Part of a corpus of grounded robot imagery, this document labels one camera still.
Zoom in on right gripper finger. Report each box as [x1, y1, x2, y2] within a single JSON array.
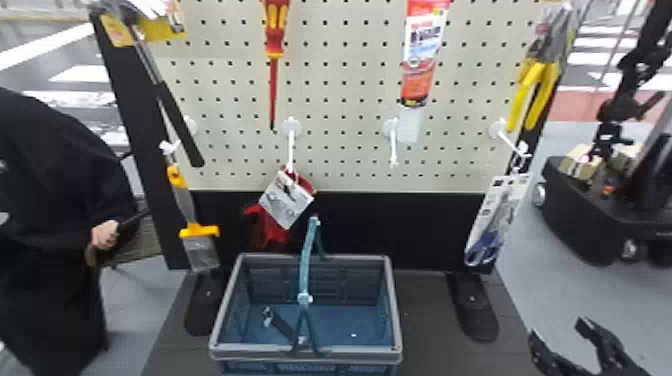
[[574, 315, 655, 376], [527, 328, 596, 376]]

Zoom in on blue basket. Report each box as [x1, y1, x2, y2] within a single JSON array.
[[207, 214, 404, 376]]

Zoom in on red gloves pair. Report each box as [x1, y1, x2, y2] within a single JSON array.
[[241, 166, 318, 253]]

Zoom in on red white sealant tube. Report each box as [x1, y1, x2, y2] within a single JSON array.
[[395, 0, 453, 146]]

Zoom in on white pegboard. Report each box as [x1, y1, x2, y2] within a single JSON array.
[[89, 0, 580, 344]]

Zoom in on red yellow screwdriver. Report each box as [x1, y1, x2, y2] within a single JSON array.
[[261, 0, 293, 132]]

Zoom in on person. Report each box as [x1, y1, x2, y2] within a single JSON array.
[[0, 85, 155, 376]]

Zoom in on blue handle scissors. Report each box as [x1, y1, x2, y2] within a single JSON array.
[[463, 172, 534, 269]]

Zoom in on yellow handle pliers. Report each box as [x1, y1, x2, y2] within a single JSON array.
[[505, 0, 580, 134]]

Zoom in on yellow handle scraper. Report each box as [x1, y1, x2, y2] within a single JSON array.
[[165, 164, 222, 274]]

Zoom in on black handle hammer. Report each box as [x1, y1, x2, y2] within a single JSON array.
[[88, 0, 206, 170]]

